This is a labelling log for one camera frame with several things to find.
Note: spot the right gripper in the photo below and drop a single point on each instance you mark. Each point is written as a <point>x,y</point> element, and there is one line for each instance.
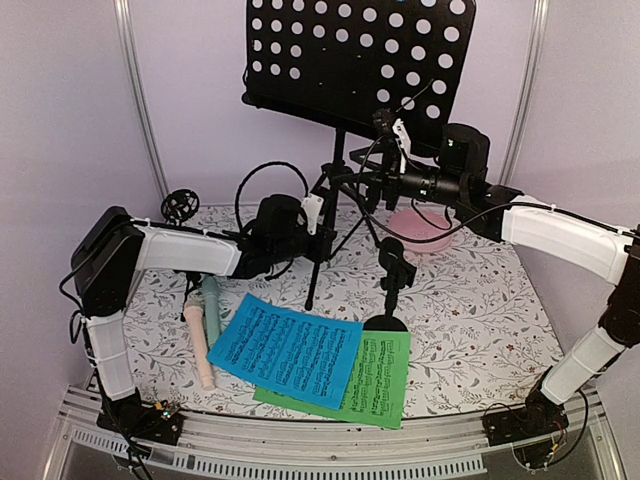
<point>374,179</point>

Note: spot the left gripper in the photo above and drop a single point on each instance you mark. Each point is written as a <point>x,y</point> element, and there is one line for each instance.
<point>325,241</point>

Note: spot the black round base mic stand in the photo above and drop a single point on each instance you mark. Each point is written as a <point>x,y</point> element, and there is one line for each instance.
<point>400,273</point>

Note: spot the blue paper sheet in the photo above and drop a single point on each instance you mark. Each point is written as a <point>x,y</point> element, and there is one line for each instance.
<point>305,357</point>

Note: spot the black music stand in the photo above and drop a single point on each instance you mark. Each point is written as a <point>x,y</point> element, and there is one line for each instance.
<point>337,63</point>

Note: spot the mint green toy microphone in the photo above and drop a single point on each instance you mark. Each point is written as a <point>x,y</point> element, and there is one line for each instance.
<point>210,293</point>

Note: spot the beige toy microphone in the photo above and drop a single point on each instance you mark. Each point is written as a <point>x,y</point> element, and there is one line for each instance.
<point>193,313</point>

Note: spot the black shock mount tripod stand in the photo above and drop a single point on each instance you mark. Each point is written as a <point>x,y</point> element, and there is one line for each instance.
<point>177,208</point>

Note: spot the green paper sheet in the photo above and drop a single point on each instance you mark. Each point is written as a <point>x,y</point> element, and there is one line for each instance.
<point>376,390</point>

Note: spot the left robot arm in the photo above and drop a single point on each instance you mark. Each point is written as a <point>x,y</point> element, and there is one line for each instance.
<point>107,265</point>

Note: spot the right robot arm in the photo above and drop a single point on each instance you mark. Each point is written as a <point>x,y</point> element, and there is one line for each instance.
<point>504,214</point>

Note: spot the pink plate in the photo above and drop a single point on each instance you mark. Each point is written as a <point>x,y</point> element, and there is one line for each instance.
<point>426,224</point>

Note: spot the floral table mat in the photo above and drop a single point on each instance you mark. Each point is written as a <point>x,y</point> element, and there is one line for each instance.
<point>479,332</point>

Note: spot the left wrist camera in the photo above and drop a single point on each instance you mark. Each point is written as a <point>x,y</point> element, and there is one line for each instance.
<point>312,205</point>

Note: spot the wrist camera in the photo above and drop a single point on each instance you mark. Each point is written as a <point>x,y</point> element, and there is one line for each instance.
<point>312,205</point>
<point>394,142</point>

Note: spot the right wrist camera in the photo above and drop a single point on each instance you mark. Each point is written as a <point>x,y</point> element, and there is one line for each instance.
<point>394,142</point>

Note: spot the right aluminium frame post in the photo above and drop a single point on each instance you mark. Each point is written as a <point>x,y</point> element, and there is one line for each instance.
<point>531,67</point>

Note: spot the aluminium frame post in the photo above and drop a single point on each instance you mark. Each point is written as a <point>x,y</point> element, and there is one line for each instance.
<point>124,23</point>
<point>531,67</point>

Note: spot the aluminium front rail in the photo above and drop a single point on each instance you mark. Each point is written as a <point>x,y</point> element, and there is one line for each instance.
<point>222,447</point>

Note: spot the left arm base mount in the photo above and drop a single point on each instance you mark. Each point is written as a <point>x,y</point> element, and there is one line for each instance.
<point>141,422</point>

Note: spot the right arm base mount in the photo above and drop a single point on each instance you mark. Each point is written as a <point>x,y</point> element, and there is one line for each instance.
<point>535,437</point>

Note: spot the left aluminium frame post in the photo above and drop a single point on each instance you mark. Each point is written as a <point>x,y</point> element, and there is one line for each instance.
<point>124,23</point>

